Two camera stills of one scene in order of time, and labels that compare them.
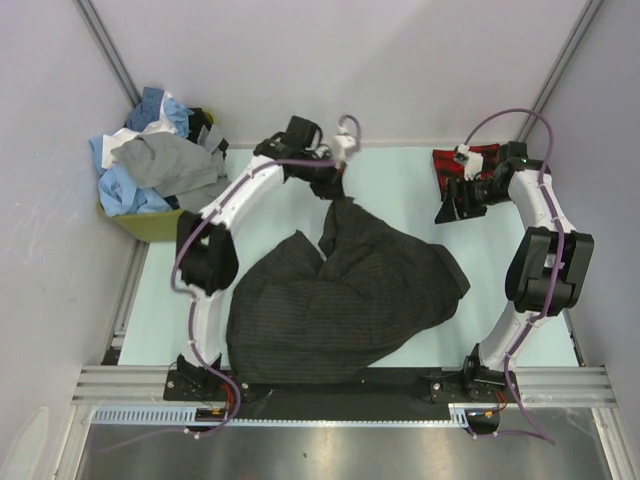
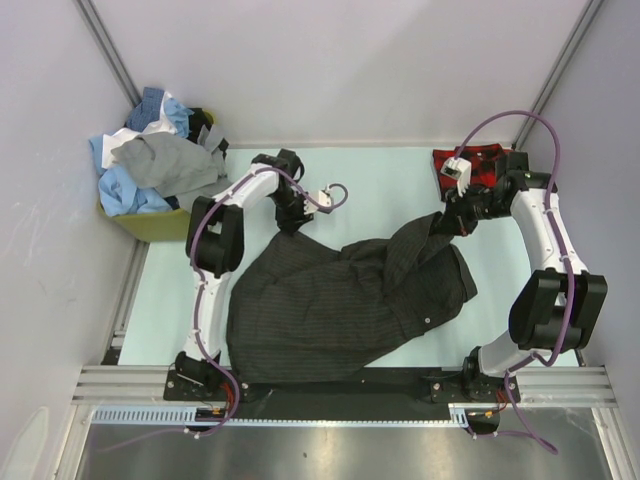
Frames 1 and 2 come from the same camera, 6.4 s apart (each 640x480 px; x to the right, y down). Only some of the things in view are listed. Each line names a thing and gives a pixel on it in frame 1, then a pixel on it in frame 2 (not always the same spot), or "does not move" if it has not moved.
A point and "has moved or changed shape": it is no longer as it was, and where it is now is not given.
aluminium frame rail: x=544 y=385 does not move
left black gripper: x=333 y=188 to x=293 y=222
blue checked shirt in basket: x=148 y=111 does not move
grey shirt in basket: x=192 y=172 does not move
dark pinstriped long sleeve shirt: x=301 y=316 has moved or changed shape
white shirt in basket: x=162 y=125 does not move
